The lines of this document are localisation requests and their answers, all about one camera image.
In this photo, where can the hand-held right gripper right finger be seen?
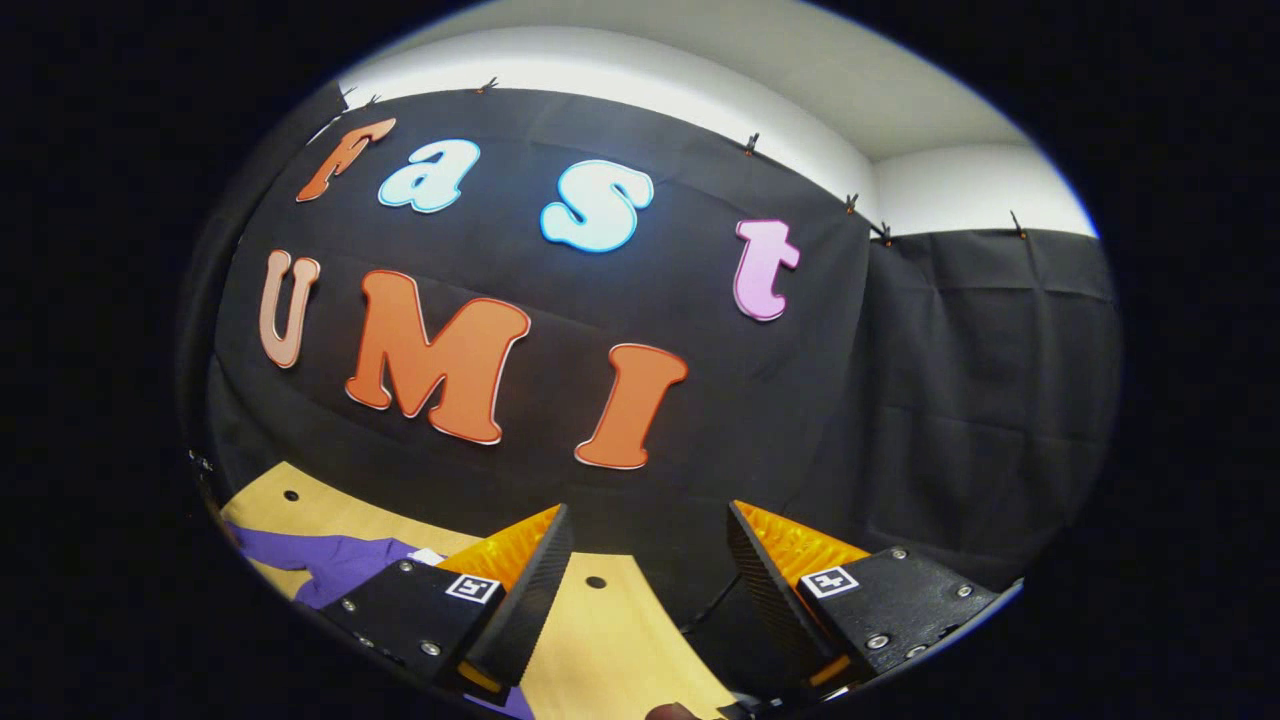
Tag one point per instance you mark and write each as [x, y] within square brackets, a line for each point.
[770, 600]

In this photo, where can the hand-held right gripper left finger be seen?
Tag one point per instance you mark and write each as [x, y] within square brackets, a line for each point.
[530, 600]

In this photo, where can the purple knitted sweater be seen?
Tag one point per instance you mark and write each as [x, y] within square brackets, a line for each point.
[340, 565]

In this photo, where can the white paper garment tag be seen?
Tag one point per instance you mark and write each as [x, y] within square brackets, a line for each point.
[427, 556]

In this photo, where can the row of small backdrop clips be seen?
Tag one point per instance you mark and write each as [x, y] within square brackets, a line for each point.
[750, 145]

